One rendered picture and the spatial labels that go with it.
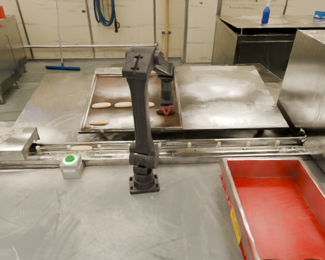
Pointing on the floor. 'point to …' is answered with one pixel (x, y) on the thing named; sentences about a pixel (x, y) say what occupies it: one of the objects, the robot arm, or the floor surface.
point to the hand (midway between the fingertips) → (166, 111)
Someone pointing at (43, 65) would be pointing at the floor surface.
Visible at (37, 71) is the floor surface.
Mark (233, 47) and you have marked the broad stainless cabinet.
